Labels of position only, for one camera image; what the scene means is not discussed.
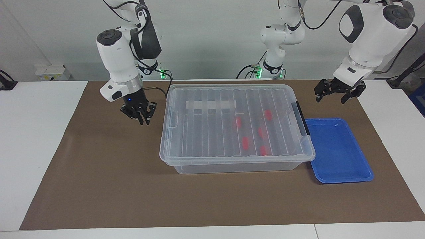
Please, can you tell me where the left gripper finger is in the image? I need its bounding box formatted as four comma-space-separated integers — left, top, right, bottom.
340, 81, 367, 105
314, 79, 338, 103

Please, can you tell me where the black cable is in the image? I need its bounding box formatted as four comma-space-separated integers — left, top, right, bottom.
236, 50, 268, 79
379, 23, 420, 74
297, 0, 344, 30
130, 28, 173, 99

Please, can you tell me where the blue plastic tray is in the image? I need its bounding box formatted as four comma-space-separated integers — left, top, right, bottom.
304, 118, 375, 184

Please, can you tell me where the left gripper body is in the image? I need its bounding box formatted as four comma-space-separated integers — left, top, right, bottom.
332, 77, 358, 94

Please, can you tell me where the clear plastic storage box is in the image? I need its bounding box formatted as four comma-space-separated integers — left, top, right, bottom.
172, 159, 303, 174
159, 84, 316, 166

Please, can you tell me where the white socket box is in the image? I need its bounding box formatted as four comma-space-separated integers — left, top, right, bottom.
35, 64, 71, 81

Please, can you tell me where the black box latch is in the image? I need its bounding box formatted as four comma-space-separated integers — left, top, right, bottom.
291, 101, 311, 137

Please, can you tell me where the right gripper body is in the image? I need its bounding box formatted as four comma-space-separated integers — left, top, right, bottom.
123, 87, 148, 110

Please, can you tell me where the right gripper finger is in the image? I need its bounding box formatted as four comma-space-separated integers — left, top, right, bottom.
120, 104, 144, 126
141, 101, 157, 126

